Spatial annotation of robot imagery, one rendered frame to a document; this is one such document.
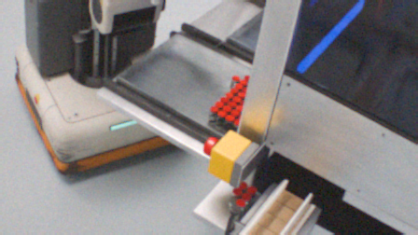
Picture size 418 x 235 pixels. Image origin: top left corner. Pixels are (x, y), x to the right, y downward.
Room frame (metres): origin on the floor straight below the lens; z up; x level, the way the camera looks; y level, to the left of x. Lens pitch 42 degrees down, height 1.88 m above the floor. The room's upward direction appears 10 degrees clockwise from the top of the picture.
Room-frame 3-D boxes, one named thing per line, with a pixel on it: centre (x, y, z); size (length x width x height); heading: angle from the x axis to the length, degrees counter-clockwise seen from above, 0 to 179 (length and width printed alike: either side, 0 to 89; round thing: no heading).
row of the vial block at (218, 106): (1.15, -0.05, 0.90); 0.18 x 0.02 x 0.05; 153
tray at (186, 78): (1.19, 0.02, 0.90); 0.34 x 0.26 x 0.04; 63
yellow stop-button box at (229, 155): (0.86, -0.07, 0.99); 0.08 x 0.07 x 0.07; 63
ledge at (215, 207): (0.83, -0.10, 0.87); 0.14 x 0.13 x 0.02; 63
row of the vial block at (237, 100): (1.14, -0.07, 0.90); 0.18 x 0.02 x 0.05; 153
